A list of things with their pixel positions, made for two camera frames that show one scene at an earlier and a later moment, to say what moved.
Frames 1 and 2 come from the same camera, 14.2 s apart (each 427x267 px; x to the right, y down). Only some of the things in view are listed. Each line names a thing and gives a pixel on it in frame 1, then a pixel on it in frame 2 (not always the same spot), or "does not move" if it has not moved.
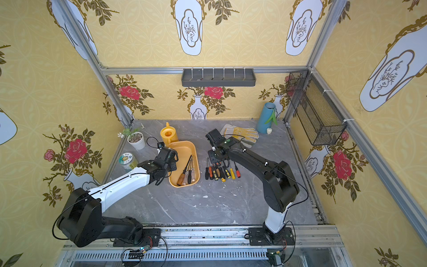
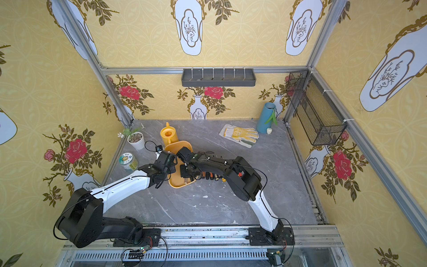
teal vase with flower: (268, 115) does not move
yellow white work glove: (247, 136) does not move
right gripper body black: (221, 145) → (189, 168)
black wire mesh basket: (321, 124) does not move
